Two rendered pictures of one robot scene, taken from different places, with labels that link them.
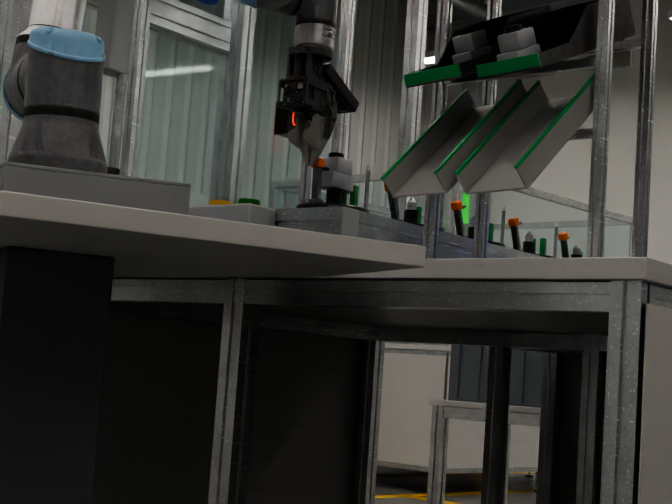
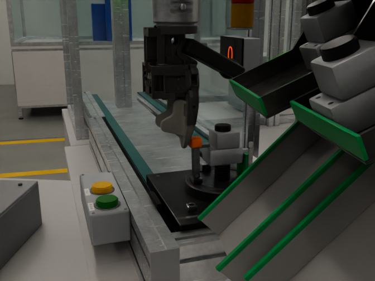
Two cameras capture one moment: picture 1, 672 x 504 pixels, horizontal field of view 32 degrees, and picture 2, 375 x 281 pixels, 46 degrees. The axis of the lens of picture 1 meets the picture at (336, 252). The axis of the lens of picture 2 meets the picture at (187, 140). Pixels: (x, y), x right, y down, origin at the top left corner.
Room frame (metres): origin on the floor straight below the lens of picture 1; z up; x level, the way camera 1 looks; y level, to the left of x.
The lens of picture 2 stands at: (1.53, -0.36, 1.29)
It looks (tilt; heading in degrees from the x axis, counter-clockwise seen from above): 16 degrees down; 33
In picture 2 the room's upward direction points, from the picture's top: straight up
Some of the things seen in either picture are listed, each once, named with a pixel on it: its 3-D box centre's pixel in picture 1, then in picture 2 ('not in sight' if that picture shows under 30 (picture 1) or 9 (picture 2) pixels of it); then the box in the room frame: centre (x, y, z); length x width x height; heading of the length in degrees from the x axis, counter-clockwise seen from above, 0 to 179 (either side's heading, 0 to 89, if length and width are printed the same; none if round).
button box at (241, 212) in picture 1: (218, 223); (102, 204); (2.10, 0.21, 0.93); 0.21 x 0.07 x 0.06; 51
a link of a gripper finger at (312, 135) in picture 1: (312, 138); (176, 125); (2.13, 0.06, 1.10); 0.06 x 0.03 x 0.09; 141
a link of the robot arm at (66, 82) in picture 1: (64, 71); not in sight; (1.82, 0.45, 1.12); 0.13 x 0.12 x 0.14; 27
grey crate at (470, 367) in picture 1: (552, 374); not in sight; (4.20, -0.80, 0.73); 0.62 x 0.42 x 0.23; 51
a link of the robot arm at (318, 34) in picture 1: (315, 40); (176, 12); (2.15, 0.07, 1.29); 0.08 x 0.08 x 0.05
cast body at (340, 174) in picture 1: (338, 172); (227, 142); (2.22, 0.01, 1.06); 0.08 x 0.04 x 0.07; 141
